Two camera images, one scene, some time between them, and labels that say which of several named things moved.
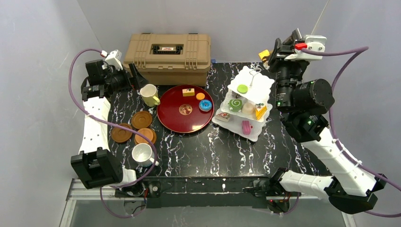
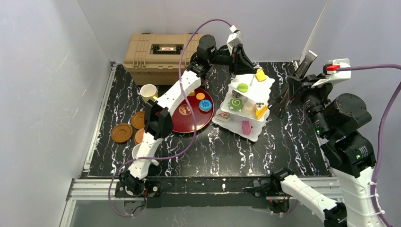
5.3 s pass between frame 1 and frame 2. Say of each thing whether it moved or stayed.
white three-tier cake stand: stayed
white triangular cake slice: stayed
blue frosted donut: stayed
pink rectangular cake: stayed
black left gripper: moved
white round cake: stayed
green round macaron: stayed
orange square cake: moved
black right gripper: moved
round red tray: stayed
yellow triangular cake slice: stayed
